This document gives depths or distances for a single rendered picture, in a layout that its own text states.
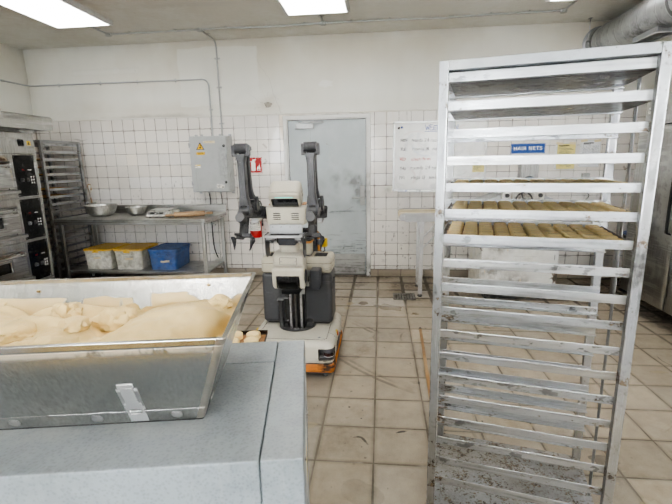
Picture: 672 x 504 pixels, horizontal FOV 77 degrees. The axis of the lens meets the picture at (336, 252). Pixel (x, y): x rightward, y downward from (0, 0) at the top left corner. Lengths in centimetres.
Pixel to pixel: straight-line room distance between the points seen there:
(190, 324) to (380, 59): 516
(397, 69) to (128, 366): 526
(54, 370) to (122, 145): 596
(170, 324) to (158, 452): 17
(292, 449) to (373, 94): 519
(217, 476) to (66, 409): 21
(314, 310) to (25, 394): 277
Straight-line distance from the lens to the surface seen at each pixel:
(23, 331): 71
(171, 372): 55
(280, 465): 54
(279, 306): 325
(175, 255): 560
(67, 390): 62
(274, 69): 576
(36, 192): 554
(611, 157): 159
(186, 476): 56
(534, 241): 157
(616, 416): 180
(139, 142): 636
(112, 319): 71
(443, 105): 152
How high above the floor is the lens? 151
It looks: 12 degrees down
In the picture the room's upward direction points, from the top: 1 degrees counter-clockwise
